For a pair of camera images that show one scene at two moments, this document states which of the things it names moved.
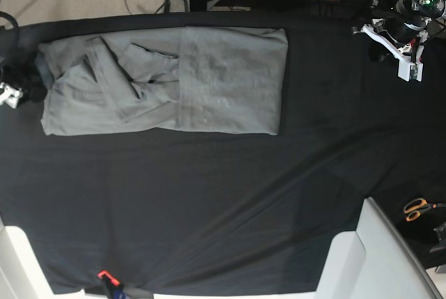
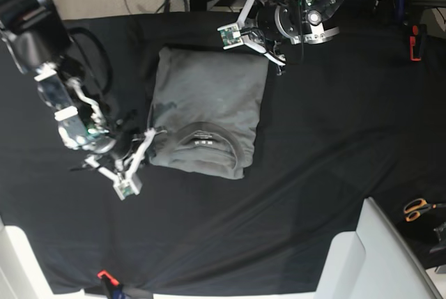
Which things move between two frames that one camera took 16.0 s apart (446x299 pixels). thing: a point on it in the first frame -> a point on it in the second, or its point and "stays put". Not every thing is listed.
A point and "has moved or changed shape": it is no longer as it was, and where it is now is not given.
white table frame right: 375,261 stays put
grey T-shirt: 224,80 has moved or changed shape
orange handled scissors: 416,207 stays put
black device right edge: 440,231 stays put
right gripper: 417,4 -> 302,18
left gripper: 20,79 -> 81,120
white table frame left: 21,277 stays put
